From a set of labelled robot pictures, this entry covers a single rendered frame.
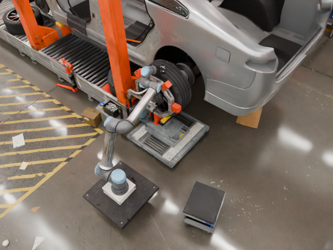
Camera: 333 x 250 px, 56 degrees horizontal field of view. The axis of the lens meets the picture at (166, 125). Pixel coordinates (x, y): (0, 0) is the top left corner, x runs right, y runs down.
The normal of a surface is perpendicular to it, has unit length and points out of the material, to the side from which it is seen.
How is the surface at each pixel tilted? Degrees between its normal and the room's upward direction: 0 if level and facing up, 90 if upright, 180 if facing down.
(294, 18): 90
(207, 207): 0
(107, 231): 0
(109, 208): 0
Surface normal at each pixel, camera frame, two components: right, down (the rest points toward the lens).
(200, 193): -0.02, -0.66
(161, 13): -0.63, 0.47
